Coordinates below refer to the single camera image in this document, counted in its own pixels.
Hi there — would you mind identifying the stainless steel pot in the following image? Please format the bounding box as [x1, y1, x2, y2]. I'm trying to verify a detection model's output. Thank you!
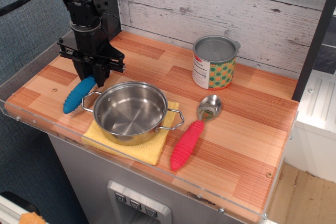
[81, 81, 184, 145]

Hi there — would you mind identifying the toy food can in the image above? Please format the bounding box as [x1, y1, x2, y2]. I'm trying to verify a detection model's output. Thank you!
[192, 35, 240, 90]

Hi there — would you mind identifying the red handled metal spoon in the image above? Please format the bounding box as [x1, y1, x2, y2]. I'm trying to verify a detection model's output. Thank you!
[170, 94, 222, 170]

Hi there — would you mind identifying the yellow cloth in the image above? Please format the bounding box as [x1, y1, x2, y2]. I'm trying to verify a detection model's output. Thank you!
[81, 101, 180, 166]

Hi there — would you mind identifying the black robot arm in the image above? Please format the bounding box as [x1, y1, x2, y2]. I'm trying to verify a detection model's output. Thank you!
[57, 0, 125, 87]

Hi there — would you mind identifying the blue handled metal fork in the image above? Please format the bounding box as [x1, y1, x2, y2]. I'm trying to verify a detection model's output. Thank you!
[63, 75, 96, 114]

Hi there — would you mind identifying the silver dispenser panel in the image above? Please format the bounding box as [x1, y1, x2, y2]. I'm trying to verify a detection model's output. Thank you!
[107, 180, 173, 223]

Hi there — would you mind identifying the black braided cable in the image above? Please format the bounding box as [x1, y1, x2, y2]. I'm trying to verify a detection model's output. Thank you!
[0, 0, 121, 38]

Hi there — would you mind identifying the black vertical post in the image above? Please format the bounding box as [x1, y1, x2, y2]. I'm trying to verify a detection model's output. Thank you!
[102, 0, 121, 39]

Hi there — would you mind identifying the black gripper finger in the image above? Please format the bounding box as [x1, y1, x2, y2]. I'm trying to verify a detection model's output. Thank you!
[93, 63, 110, 88]
[72, 59, 93, 80]

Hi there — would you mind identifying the orange object at corner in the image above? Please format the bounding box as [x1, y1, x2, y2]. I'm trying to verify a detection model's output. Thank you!
[19, 212, 46, 224]

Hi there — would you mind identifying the grey toy fridge cabinet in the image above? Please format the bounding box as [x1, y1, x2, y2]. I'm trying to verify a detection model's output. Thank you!
[49, 135, 240, 223]

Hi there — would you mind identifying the dark right frame post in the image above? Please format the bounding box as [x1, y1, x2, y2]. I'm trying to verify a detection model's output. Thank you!
[292, 0, 335, 102]

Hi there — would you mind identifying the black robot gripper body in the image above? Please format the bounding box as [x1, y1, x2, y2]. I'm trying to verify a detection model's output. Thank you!
[57, 26, 125, 72]

